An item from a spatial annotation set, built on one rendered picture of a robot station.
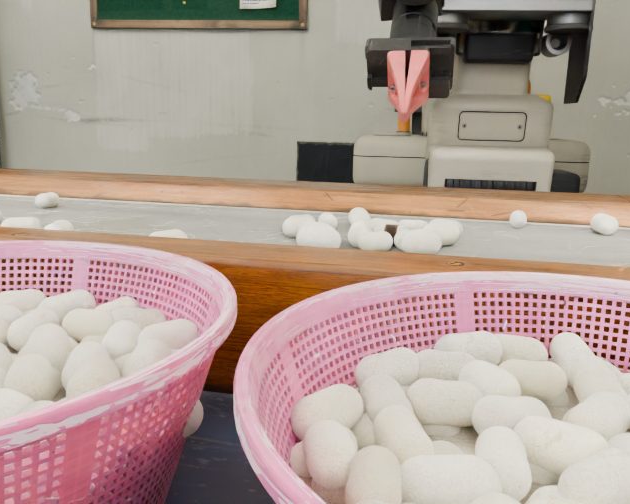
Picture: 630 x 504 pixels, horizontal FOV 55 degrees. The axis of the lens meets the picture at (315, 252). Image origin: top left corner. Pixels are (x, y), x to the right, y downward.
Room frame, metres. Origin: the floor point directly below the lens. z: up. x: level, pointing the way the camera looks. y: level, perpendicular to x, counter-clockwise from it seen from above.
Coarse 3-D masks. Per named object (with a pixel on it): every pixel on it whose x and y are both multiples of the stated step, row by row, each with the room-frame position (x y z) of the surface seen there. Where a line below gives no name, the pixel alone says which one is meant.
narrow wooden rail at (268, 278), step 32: (192, 256) 0.37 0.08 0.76; (224, 256) 0.37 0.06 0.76; (256, 256) 0.37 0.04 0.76; (288, 256) 0.37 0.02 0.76; (320, 256) 0.37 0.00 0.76; (352, 256) 0.37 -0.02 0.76; (384, 256) 0.38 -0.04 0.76; (416, 256) 0.38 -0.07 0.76; (448, 256) 0.38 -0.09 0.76; (256, 288) 0.36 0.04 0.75; (288, 288) 0.35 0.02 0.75; (320, 288) 0.35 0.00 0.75; (256, 320) 0.36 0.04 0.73; (544, 320) 0.32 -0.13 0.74; (608, 320) 0.32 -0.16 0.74; (224, 352) 0.36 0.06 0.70; (224, 384) 0.36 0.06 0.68
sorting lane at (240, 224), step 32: (0, 224) 0.59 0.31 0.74; (96, 224) 0.60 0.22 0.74; (128, 224) 0.60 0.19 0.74; (160, 224) 0.61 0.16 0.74; (192, 224) 0.61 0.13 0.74; (224, 224) 0.62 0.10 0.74; (256, 224) 0.62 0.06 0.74; (480, 224) 0.65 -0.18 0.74; (544, 224) 0.66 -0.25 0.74; (480, 256) 0.49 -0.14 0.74; (512, 256) 0.49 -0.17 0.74; (544, 256) 0.50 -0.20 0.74; (576, 256) 0.50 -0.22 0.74; (608, 256) 0.50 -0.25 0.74
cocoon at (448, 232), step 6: (444, 222) 0.53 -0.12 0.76; (450, 222) 0.53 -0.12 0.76; (426, 228) 0.52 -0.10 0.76; (432, 228) 0.52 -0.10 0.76; (438, 228) 0.52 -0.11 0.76; (444, 228) 0.52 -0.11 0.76; (450, 228) 0.52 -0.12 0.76; (456, 228) 0.53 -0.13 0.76; (438, 234) 0.52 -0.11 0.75; (444, 234) 0.52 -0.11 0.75; (450, 234) 0.52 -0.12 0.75; (456, 234) 0.53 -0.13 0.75; (444, 240) 0.52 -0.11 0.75; (450, 240) 0.52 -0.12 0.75; (456, 240) 0.53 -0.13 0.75
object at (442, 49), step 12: (396, 24) 0.77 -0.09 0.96; (408, 24) 0.75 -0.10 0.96; (420, 24) 0.75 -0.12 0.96; (396, 36) 0.75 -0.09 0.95; (408, 36) 0.73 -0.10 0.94; (420, 36) 0.73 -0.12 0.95; (432, 36) 0.75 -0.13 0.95; (432, 48) 0.71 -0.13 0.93; (444, 48) 0.71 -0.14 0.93; (432, 60) 0.73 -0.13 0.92; (444, 60) 0.73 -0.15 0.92; (372, 72) 0.76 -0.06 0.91; (384, 72) 0.75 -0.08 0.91; (372, 84) 0.76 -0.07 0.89; (384, 84) 0.76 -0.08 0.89
